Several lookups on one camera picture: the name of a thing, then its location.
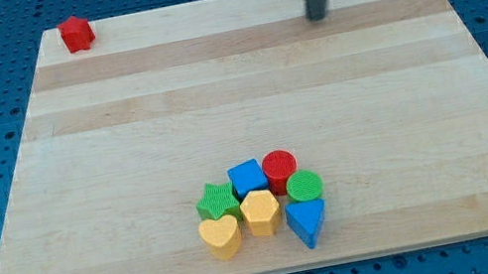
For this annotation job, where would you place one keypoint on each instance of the wooden board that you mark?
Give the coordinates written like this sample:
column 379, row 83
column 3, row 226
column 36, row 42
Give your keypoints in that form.
column 387, row 100

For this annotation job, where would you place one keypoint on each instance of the yellow heart block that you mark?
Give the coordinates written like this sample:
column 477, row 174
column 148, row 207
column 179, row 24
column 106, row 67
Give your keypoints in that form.
column 222, row 236

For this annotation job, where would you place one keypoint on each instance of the blue triangle block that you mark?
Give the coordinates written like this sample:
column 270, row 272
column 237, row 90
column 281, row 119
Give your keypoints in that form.
column 306, row 220

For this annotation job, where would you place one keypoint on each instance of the green cylinder block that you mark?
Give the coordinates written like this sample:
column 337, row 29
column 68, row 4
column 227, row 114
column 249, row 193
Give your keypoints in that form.
column 304, row 186

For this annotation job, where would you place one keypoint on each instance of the blue cube block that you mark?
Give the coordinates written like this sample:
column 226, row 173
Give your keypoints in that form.
column 247, row 177

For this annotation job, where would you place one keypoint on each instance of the green star block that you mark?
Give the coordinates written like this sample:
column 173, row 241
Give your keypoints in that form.
column 218, row 201

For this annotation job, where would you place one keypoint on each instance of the yellow hexagon block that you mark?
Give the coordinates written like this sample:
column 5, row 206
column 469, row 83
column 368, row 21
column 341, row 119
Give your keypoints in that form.
column 262, row 213

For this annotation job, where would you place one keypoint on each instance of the red cylinder block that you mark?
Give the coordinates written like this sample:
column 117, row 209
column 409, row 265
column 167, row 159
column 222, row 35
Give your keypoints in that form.
column 278, row 166

